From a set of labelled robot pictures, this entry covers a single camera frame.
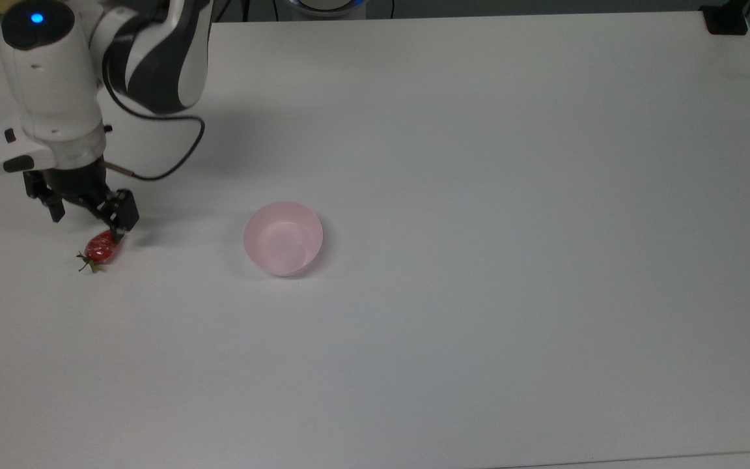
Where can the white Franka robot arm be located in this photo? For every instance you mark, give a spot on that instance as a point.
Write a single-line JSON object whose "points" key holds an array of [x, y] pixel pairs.
{"points": [[49, 78]]}

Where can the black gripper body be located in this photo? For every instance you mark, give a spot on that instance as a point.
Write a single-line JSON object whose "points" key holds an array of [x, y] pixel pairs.
{"points": [[75, 182]]}

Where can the red strawberry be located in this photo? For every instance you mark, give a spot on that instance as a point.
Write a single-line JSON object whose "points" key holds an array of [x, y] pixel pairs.
{"points": [[101, 248]]}

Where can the black table clamp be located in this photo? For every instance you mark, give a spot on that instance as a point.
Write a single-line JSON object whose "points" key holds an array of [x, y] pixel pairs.
{"points": [[725, 19]]}

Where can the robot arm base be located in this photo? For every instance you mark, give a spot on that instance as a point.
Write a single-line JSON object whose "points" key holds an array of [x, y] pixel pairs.
{"points": [[327, 5]]}

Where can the pink plastic bowl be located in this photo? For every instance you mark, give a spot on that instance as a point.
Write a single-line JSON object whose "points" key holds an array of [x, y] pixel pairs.
{"points": [[282, 238]]}

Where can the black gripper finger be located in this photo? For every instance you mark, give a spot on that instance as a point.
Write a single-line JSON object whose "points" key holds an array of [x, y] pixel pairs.
{"points": [[122, 210], [56, 207]]}

